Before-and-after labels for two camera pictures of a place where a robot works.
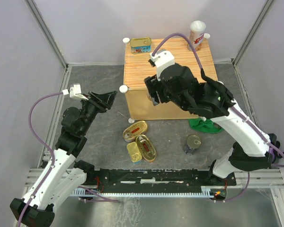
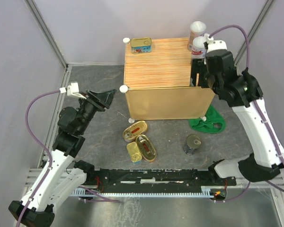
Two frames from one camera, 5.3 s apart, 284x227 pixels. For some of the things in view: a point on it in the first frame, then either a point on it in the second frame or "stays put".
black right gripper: x=151 y=83 to x=197 y=66
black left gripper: x=105 y=100 stays put
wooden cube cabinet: x=138 y=102 stays put
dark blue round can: x=193 y=142 stays put
